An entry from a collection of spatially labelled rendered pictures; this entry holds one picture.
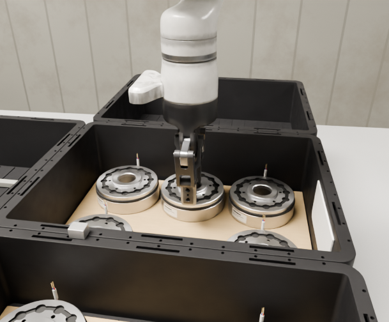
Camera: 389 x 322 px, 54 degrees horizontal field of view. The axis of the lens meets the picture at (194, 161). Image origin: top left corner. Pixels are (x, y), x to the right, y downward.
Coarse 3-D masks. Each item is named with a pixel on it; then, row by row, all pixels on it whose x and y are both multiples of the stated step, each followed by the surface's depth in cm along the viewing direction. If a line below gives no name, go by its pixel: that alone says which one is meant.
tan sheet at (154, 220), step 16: (224, 192) 66; (80, 208) 62; (96, 208) 62; (160, 208) 62; (224, 208) 62; (304, 208) 62; (144, 224) 58; (160, 224) 58; (176, 224) 58; (192, 224) 58; (208, 224) 58; (224, 224) 58; (240, 224) 58; (288, 224) 58; (304, 224) 58; (224, 240) 55; (304, 240) 55
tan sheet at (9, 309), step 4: (8, 308) 45; (12, 308) 45; (16, 308) 45; (4, 312) 44; (8, 312) 44; (0, 316) 44; (84, 316) 44; (88, 320) 43; (92, 320) 43; (96, 320) 43; (100, 320) 43; (104, 320) 43; (108, 320) 43; (112, 320) 43; (116, 320) 43
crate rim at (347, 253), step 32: (128, 128) 66; (160, 128) 65; (320, 160) 58; (32, 192) 49; (0, 224) 42; (32, 224) 42; (64, 224) 42; (288, 256) 38; (320, 256) 38; (352, 256) 38
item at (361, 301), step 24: (24, 240) 40; (48, 240) 40; (72, 240) 40; (96, 240) 40; (120, 240) 40; (240, 264) 37; (264, 264) 37; (288, 264) 37; (312, 264) 37; (336, 264) 37; (360, 288) 34; (360, 312) 32
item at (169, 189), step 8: (208, 176) 64; (168, 184) 63; (208, 184) 62; (216, 184) 63; (168, 192) 60; (176, 192) 60; (208, 192) 60; (216, 192) 61; (168, 200) 59; (176, 200) 58; (200, 200) 59; (208, 200) 58; (216, 200) 59
